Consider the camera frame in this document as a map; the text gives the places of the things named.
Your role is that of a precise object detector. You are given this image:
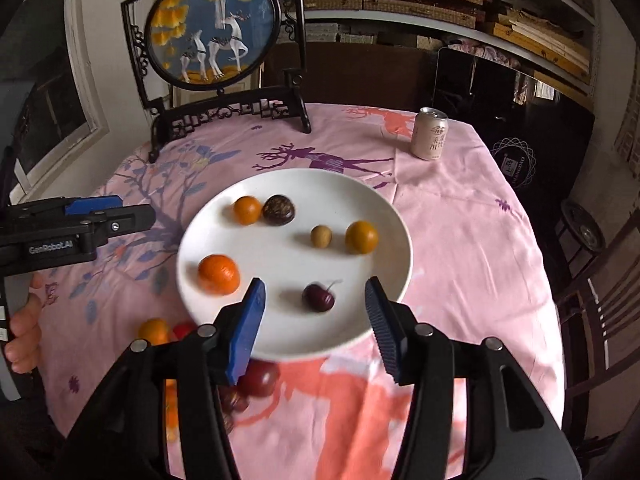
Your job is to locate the dark round wheel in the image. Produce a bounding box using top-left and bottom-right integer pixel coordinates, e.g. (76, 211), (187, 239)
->
(560, 199), (607, 252)

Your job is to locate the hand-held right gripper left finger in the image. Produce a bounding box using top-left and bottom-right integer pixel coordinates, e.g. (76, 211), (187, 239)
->
(65, 276), (266, 480)

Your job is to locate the pink printed tablecloth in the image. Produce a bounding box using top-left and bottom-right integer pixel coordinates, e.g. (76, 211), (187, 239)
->
(37, 102), (568, 480)

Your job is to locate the dark brown wooden panel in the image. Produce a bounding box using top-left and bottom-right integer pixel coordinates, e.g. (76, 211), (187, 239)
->
(261, 41), (437, 112)

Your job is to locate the dark red plum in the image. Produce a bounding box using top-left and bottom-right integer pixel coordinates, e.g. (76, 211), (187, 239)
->
(236, 359), (281, 399)

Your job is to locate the dark red cherry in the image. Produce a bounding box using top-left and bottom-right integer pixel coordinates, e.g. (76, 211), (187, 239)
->
(301, 280), (344, 314)

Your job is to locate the round deer painting screen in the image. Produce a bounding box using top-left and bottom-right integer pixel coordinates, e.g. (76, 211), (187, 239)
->
(120, 0), (312, 164)

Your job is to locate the dark wooden chair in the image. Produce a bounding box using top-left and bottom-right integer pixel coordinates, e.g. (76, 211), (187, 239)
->
(552, 195), (640, 461)

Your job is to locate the pale pink drink can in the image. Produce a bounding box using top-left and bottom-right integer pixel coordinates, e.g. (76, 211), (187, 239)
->
(410, 107), (450, 162)

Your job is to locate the orange tangerine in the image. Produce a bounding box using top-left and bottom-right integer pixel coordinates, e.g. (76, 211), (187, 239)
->
(197, 254), (241, 296)
(164, 379), (180, 442)

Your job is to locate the round orange kumquat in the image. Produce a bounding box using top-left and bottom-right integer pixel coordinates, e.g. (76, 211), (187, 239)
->
(344, 220), (379, 255)

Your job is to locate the dark purple passion fruit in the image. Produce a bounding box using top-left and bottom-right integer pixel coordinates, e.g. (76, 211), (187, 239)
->
(262, 194), (296, 226)

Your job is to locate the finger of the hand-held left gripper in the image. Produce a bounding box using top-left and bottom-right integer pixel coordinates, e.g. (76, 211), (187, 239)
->
(7, 194), (124, 221)
(75, 203), (155, 250)

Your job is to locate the small orange kumquat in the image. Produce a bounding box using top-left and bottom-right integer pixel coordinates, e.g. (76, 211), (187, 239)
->
(138, 318), (171, 346)
(233, 196), (263, 226)

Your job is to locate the white round plate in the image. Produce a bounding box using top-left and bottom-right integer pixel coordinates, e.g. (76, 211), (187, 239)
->
(176, 168), (414, 361)

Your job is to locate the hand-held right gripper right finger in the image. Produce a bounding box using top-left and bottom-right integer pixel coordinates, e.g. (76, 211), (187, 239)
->
(364, 276), (583, 480)

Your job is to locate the small dark red grape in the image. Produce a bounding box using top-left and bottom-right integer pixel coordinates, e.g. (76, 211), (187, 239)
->
(218, 387), (251, 417)

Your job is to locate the person's left hand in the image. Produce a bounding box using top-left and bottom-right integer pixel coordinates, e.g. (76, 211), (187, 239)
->
(6, 272), (44, 375)

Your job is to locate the black glossy panel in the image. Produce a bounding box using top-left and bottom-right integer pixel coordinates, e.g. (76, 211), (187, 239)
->
(431, 47), (597, 192)

